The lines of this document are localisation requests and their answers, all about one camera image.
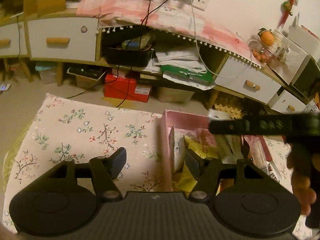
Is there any orange fruit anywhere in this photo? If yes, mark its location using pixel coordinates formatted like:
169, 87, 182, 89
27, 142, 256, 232
258, 28, 274, 46

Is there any red shoe box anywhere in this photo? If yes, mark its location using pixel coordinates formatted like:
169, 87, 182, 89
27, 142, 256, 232
104, 74, 151, 103

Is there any pink cardboard snack box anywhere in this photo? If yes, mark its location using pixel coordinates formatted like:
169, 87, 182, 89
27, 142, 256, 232
159, 110, 281, 193

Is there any yellow-green snack packet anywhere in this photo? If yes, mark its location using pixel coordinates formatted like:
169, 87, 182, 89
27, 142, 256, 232
184, 135, 219, 159

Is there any silver white snack bar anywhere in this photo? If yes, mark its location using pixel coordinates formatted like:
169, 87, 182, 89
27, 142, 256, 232
207, 109, 232, 121

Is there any person right hand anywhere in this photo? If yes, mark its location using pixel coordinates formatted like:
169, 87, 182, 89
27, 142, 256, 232
286, 144, 319, 216

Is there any floral tablecloth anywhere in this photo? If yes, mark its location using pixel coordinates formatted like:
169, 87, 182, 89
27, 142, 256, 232
2, 93, 313, 239

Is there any green and white paper stack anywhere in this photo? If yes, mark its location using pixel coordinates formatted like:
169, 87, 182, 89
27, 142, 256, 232
144, 46, 214, 90

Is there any pink checked cloth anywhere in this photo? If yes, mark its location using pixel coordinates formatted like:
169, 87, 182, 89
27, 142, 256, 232
76, 0, 260, 66

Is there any black storage bin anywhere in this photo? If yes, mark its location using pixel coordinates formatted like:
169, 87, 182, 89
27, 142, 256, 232
101, 37, 154, 68

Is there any white long bread packet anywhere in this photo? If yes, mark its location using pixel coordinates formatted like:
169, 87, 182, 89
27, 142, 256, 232
245, 135, 270, 174

